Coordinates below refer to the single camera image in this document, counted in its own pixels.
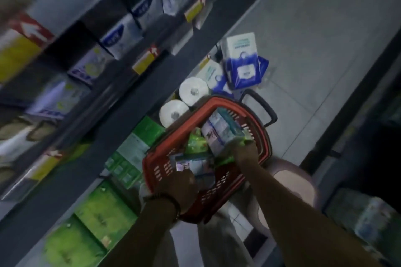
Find person's left hand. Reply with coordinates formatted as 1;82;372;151
154;169;198;215

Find person's right hand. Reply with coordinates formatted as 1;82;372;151
231;142;261;171

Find purple and white packet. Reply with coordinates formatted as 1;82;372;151
170;152;216;177

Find white and teal tissue pack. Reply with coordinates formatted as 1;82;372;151
200;109;255;156

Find person's right forearm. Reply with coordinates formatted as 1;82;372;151
242;164;381;267

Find person's left forearm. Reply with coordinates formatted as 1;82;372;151
105;195;180;267

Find red plastic shopping basket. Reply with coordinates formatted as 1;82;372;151
142;95;272;224

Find bright green packet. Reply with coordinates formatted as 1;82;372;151
184;128;214;155

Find pink plastic stool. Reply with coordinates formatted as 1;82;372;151
257;157;321;237

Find white toilet paper roll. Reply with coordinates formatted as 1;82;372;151
179;77;210;107
159;99;190;128

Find small blue packet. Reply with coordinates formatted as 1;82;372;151
212;75;236;99

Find person's light trousers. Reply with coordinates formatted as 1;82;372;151
150;193;255;267

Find blue and white tissue pack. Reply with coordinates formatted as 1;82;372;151
220;32;262;91

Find grey metal store shelf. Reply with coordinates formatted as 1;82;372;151
0;0;290;267

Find dark store shelf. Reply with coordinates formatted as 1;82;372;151
300;27;401;202

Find yellow and red price tag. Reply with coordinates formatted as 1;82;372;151
30;149;64;182
184;0;208;23
132;45;161;75
0;14;55;84

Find wrapped toilet paper multipack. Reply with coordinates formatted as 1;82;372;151
324;188;401;259

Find white and purple tissue pack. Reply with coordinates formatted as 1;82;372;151
26;80;92;120
68;45;111;88

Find black wrist bracelet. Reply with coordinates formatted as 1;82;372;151
142;193;182;218

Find black basket pull handle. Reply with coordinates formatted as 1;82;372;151
240;89;278;128

